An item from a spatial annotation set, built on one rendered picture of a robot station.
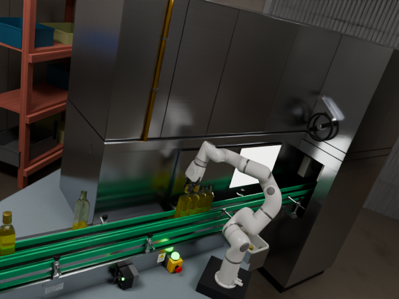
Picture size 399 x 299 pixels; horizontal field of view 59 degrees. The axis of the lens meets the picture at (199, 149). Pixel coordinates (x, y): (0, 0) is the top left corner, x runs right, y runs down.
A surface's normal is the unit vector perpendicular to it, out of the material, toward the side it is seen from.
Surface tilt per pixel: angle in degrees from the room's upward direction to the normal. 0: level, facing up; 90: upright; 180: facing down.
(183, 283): 0
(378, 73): 90
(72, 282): 90
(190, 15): 90
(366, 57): 90
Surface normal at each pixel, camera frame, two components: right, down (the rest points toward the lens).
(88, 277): 0.56, 0.46
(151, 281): 0.24, -0.89
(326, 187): -0.79, 0.07
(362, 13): -0.32, 0.32
